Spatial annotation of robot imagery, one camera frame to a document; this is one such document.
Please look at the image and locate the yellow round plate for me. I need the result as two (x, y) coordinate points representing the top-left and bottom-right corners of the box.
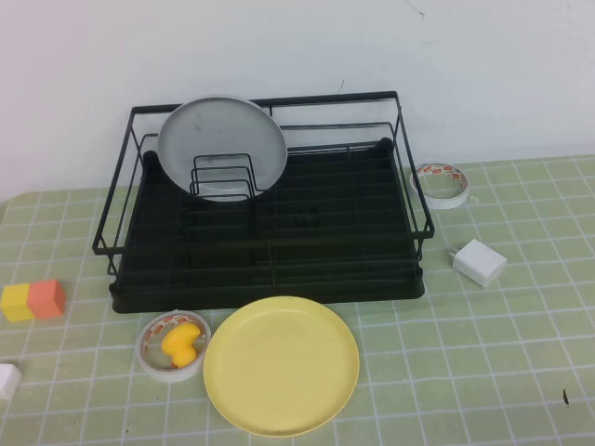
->
(203, 296), (361, 439)

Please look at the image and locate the grey round plate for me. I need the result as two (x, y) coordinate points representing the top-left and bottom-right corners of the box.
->
(156, 95), (289, 205)

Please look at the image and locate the black plastic drip tray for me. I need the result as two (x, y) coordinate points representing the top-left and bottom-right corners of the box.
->
(109, 137), (427, 315)

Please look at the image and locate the white tape roll red print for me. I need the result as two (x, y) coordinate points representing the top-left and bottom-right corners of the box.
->
(409, 161), (470, 210)
(136, 309), (213, 383)

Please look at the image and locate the yellow rubber duck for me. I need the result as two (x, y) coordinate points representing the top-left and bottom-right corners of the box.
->
(160, 323), (204, 369)

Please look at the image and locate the white charger adapter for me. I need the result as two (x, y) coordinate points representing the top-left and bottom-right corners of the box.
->
(446, 238), (508, 288)

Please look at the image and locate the green checkered tablecloth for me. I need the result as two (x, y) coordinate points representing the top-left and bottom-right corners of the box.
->
(0, 155), (595, 446)

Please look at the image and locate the orange cube block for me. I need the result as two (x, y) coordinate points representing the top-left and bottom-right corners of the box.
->
(26, 278), (66, 320)

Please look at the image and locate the yellow cube block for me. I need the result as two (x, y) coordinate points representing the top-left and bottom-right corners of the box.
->
(0, 283), (33, 322)

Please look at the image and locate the white block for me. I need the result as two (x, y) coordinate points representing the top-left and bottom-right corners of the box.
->
(0, 363), (23, 400)

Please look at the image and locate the black wire dish rack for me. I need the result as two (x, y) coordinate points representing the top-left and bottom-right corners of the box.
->
(91, 90), (437, 289)

